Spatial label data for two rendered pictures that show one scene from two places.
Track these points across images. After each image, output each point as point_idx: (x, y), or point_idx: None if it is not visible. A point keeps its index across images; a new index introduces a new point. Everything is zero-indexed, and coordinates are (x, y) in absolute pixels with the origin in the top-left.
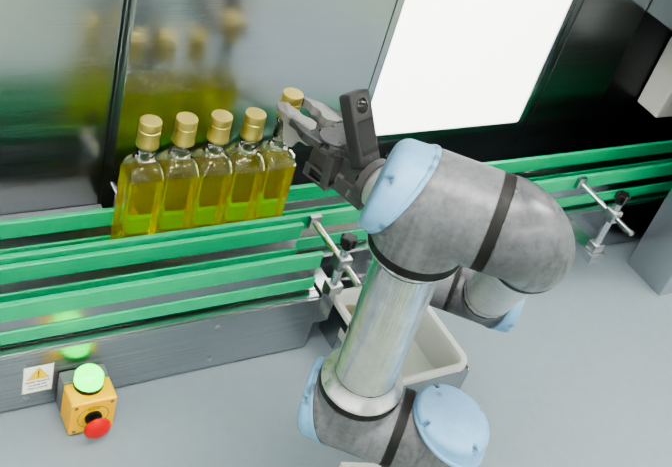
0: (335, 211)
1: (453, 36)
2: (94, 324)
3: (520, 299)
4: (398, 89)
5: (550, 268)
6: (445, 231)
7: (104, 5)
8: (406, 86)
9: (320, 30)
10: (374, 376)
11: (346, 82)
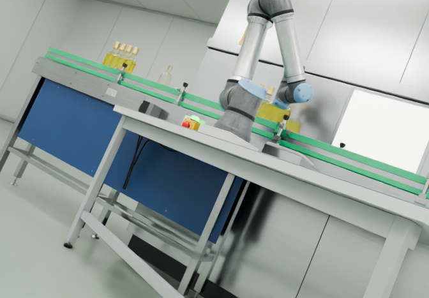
0: (297, 133)
1: (375, 113)
2: (207, 113)
3: (284, 43)
4: (350, 129)
5: None
6: None
7: (263, 73)
8: (353, 129)
9: (320, 93)
10: (237, 64)
11: (328, 117)
